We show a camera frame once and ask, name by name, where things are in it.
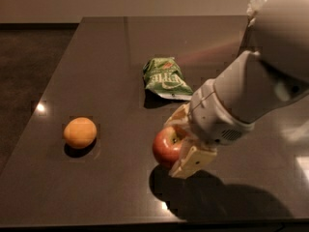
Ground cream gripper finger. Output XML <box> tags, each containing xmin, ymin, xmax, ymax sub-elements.
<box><xmin>169</xmin><ymin>139</ymin><xmax>217</xmax><ymax>179</ymax></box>
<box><xmin>163</xmin><ymin>103</ymin><xmax>190</xmax><ymax>135</ymax></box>

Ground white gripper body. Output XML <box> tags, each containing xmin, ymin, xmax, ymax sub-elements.
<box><xmin>188</xmin><ymin>79</ymin><xmax>255</xmax><ymax>147</ymax></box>

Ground red apple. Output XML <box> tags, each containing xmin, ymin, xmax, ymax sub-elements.
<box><xmin>153</xmin><ymin>126</ymin><xmax>187</xmax><ymax>169</ymax></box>

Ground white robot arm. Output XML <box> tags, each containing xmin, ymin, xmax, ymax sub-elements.
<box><xmin>165</xmin><ymin>0</ymin><xmax>309</xmax><ymax>179</ymax></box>

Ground green chip bag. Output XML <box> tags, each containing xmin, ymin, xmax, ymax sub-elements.
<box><xmin>143</xmin><ymin>57</ymin><xmax>193</xmax><ymax>101</ymax></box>

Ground orange fruit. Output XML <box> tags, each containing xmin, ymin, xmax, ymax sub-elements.
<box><xmin>63</xmin><ymin>117</ymin><xmax>98</xmax><ymax>149</ymax></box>

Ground crumpled white paper tissues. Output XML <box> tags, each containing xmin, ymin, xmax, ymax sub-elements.
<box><xmin>246</xmin><ymin>0</ymin><xmax>267</xmax><ymax>25</ymax></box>

